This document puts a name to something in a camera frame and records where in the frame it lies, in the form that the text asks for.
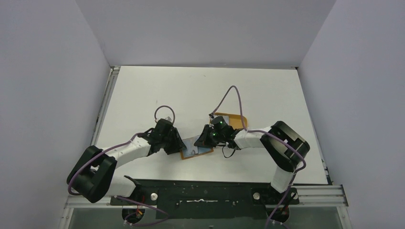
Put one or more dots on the yellow leather card holder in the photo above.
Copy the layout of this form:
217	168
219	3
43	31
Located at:
205	151

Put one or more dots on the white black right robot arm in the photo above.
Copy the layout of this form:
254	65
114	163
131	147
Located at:
285	146

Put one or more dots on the aluminium frame rail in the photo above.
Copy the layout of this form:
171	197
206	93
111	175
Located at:
308	196

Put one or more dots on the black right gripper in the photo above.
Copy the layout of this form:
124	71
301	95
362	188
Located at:
205	138

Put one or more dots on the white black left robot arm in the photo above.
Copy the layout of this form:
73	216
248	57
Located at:
93	176

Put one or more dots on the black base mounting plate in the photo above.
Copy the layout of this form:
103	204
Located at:
212	200

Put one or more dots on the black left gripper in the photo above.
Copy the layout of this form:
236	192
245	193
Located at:
177	144

